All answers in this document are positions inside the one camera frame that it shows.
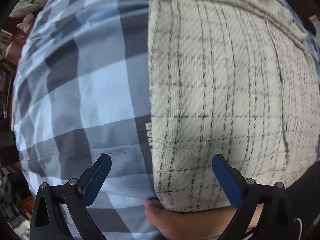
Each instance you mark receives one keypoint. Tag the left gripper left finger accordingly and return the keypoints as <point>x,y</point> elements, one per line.
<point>47,221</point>

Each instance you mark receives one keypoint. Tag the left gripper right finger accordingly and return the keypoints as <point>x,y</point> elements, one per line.
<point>276,220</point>

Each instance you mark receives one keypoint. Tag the cream plaid knitted garment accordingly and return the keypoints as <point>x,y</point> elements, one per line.
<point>229,77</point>

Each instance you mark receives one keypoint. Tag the person's bare hand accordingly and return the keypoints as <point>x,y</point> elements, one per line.
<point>196,225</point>

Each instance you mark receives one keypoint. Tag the blue grey checkered bedsheet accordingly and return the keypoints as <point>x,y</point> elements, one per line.
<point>83,89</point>

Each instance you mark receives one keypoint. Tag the patterned pile of bedding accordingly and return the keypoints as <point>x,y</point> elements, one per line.
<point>24,7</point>

